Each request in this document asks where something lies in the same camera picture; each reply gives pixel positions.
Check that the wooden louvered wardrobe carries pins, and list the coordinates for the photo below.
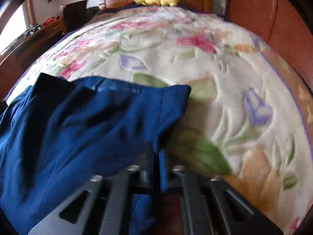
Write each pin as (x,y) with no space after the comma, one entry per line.
(279,24)

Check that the wooden desk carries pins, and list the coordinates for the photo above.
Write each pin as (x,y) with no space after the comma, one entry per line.
(22,57)

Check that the floral bed blanket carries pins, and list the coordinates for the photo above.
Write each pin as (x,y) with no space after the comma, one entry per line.
(249,115)

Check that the dark wooden chair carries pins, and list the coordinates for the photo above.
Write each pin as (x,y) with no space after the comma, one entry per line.
(72,15)

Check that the black device on desk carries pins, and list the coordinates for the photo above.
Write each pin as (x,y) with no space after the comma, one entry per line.
(30,31)

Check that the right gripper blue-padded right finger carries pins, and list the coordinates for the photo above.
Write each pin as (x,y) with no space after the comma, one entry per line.
(209,205)

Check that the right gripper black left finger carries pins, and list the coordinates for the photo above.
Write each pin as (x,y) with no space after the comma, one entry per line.
(100,205)

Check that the red basket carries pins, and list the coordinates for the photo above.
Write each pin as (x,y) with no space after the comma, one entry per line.
(49,21)

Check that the blue suit jacket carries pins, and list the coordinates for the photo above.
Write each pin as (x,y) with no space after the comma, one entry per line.
(57,134)

